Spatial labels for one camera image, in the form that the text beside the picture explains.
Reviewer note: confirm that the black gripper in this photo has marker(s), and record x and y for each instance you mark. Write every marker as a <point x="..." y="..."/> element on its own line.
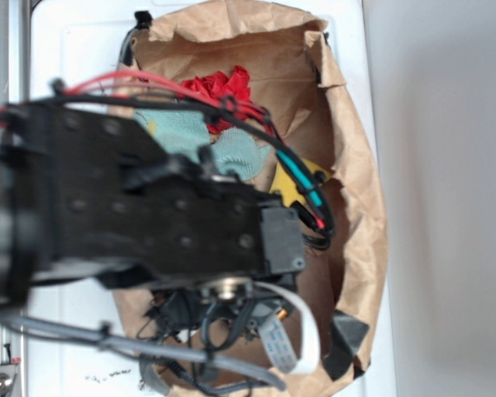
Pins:
<point x="189" y="228"/>

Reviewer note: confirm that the teal knitted cloth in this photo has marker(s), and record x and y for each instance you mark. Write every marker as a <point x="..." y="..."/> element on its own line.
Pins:
<point x="183" y="132"/>

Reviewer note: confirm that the yellow sponge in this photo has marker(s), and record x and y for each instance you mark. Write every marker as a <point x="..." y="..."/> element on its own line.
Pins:
<point x="284" y="184"/>

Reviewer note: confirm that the red crumpled paper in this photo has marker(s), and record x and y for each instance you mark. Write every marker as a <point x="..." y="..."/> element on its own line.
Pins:
<point x="219" y="85"/>

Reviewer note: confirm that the brown paper bag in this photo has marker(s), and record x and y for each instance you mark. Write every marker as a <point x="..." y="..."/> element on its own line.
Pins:
<point x="293" y="73"/>

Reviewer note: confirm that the aluminium frame rail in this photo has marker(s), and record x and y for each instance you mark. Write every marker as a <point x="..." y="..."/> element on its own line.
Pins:
<point x="15" y="27"/>

